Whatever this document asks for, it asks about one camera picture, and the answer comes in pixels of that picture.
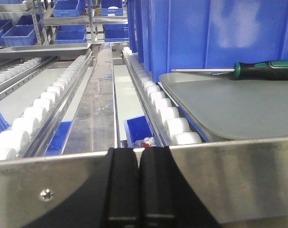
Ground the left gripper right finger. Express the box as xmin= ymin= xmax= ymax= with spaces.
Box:
xmin=139 ymin=147 xmax=220 ymax=228

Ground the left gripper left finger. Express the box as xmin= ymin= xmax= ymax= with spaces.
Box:
xmin=26 ymin=148 xmax=141 ymax=228

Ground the blue bin behind tray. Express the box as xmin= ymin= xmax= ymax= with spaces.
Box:
xmin=128 ymin=0 xmax=288 ymax=82

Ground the large metal tray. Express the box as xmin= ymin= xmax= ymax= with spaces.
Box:
xmin=160 ymin=73 xmax=288 ymax=141

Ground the steel roller rack frame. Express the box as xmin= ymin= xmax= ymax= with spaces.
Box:
xmin=0 ymin=43 xmax=288 ymax=228

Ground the green black screwdriver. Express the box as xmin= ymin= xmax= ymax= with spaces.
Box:
xmin=172 ymin=60 xmax=288 ymax=81

